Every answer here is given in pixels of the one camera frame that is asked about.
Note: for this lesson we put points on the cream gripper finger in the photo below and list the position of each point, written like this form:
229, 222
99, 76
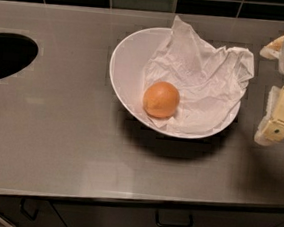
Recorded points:
271, 128
272, 50

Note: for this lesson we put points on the orange fruit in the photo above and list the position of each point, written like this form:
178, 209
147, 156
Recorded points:
161, 100

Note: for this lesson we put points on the white bowl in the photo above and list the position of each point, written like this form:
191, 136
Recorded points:
127, 79

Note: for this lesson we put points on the white crumpled paper towel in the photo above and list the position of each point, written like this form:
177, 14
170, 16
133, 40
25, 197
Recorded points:
210, 81

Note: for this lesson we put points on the black oval object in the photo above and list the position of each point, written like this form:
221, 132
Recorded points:
16, 53

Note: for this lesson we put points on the dark drawer front with handle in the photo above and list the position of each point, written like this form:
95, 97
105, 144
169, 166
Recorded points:
82, 215

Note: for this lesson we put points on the dark cabinet door with handle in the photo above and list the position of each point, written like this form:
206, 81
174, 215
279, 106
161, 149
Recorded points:
27, 212

